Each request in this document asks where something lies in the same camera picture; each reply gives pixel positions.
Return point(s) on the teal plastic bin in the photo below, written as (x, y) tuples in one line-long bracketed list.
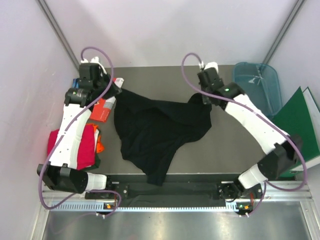
[(260, 82)]

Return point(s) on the black t-shirt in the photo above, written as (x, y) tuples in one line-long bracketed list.
[(151, 131)]

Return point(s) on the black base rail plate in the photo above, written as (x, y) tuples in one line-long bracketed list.
[(215, 186)]

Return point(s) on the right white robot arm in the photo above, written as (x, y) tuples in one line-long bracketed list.
[(282, 151)]

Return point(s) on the blue orange book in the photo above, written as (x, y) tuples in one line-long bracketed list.
[(75, 83)]

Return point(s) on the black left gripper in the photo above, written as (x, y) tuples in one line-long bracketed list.
[(114, 90)]

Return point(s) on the left aluminium corner post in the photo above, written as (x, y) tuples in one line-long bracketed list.
[(43, 5)]

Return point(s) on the right aluminium corner post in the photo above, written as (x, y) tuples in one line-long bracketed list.
[(289, 20)]

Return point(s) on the orange folded t-shirt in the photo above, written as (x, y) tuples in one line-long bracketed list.
[(99, 147)]

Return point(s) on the aluminium frame rail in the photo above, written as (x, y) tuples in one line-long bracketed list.
[(268, 188)]

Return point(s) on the dark green folded t-shirt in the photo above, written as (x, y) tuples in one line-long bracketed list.
[(97, 161)]

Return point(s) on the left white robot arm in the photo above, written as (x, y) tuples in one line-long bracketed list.
[(62, 173)]

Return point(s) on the aluminium corner post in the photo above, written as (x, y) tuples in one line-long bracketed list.
[(289, 20), (43, 5)]

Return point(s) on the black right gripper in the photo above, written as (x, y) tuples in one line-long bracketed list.
[(205, 100)]

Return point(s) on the green ring binder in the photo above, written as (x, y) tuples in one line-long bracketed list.
[(295, 119)]

